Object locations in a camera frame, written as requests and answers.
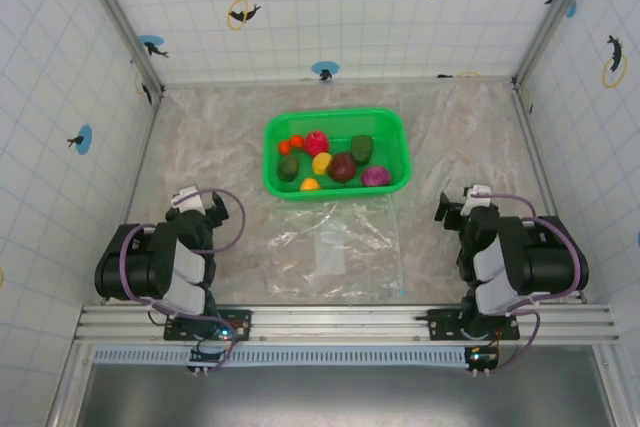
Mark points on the grey metal panel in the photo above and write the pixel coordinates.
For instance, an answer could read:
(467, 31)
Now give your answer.
(350, 397)

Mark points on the green plastic mesh basket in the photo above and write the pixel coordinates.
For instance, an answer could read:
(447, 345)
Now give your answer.
(340, 119)

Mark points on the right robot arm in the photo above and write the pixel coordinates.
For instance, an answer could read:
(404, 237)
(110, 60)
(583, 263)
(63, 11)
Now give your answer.
(545, 267)

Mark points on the dark green bumpy toy vegetable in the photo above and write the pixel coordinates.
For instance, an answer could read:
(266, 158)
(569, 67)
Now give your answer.
(361, 149)

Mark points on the purple toy cabbage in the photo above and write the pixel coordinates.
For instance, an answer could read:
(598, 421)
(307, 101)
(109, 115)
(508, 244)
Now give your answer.
(376, 177)

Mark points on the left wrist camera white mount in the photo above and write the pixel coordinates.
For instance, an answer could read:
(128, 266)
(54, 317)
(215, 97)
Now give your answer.
(187, 196)

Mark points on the orange-yellow toy fruit piece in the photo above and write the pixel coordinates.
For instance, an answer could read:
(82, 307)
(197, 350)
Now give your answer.
(310, 185)

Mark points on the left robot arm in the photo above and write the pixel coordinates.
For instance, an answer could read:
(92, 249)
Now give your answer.
(135, 267)

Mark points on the yellow toy lemon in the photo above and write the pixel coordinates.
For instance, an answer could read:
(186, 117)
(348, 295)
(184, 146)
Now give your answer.
(321, 163)

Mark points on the aluminium frame floor bar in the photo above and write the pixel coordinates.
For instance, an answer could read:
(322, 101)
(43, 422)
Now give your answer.
(250, 83)
(146, 147)
(542, 187)

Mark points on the right controller board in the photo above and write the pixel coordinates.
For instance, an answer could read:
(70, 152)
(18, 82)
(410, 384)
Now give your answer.
(482, 358)

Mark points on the left controller board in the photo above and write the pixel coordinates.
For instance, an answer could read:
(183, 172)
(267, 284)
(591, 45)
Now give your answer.
(207, 356)

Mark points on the pink-red round toy fruit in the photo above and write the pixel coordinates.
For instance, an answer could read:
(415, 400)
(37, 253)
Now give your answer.
(316, 143)

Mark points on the olive green toy avocado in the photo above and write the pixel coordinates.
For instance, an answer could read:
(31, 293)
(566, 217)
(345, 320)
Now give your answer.
(288, 168)

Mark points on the dark red toy beet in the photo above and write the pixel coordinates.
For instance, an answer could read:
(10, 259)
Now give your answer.
(342, 167)

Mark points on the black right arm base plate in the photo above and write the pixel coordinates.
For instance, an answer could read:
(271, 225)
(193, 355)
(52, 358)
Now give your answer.
(442, 322)

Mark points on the orange cherry tomato bunch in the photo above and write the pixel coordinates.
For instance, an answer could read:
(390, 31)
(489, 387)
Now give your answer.
(286, 147)

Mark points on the controller board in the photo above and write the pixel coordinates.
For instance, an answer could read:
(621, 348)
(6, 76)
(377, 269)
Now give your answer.
(207, 356)
(482, 358)

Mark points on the aluminium mounting rail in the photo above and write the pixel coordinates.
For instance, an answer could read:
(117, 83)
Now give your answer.
(340, 322)

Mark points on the blue circle shark sticker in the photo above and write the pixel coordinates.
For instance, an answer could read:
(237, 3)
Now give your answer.
(82, 139)

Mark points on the aluminium frame corner post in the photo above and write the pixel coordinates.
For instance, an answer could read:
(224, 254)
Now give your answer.
(555, 17)
(120, 22)

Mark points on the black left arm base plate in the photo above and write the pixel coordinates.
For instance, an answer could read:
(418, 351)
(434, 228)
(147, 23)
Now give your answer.
(240, 318)

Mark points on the clear zip-top bag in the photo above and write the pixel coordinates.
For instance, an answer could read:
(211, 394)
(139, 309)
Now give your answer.
(350, 267)

